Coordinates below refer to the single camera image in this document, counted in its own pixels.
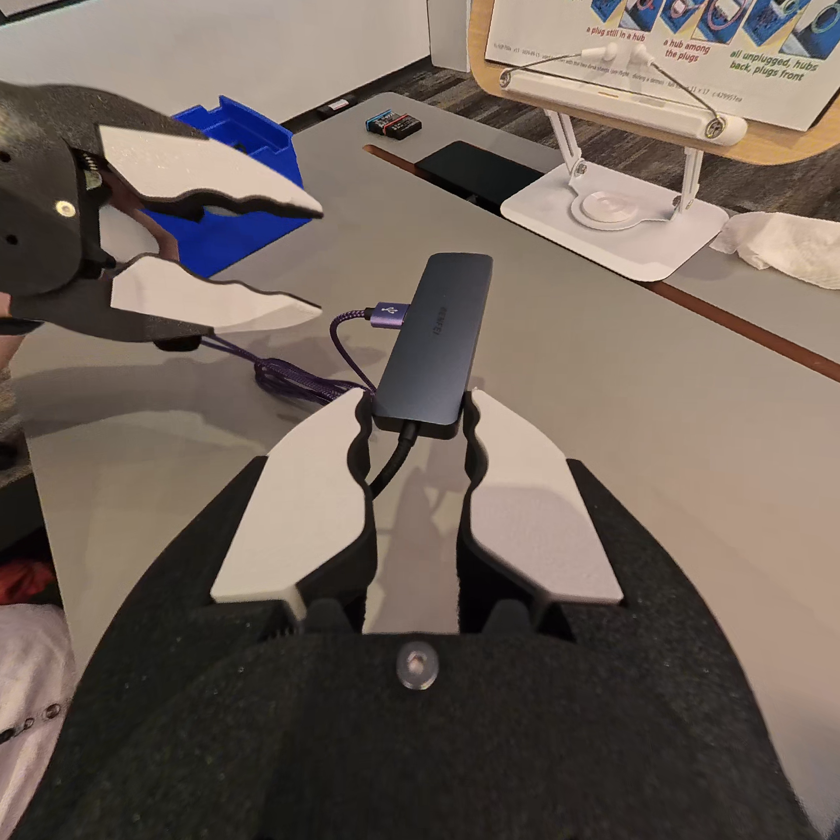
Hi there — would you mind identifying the crumpled white paper towel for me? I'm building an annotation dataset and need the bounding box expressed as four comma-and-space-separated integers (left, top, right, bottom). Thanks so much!
710, 211, 840, 291

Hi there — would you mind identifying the person's white shirt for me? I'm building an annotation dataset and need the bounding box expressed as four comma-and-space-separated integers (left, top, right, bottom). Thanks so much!
0, 600, 76, 818

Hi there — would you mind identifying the wooden document stand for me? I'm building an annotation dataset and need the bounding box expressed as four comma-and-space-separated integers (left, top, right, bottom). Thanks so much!
467, 0, 840, 283

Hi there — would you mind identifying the blue plastic bin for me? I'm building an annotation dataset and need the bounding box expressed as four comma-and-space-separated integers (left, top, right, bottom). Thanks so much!
141, 95, 304, 280

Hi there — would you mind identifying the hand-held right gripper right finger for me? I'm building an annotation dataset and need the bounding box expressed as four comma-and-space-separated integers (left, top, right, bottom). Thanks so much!
457, 388, 624, 611

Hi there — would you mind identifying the black flat panel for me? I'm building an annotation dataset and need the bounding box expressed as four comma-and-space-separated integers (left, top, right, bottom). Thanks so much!
415, 140, 547, 204

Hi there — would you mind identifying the grey usb hub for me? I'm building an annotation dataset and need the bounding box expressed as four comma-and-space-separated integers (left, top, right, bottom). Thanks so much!
372, 252, 494, 439

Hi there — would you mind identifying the purple braided usb cable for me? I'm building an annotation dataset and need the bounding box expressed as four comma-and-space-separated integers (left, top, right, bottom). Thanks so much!
200, 298, 411, 408

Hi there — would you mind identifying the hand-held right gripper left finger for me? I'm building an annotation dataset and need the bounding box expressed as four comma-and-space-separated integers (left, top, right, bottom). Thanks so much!
210, 388, 377, 605

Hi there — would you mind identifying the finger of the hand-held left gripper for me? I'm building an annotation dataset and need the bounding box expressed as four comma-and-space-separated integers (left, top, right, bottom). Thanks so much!
112, 257, 322, 341
98, 126, 324, 221

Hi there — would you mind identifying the printed instruction sheet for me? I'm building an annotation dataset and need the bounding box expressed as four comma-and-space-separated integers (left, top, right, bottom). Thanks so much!
484, 0, 840, 132

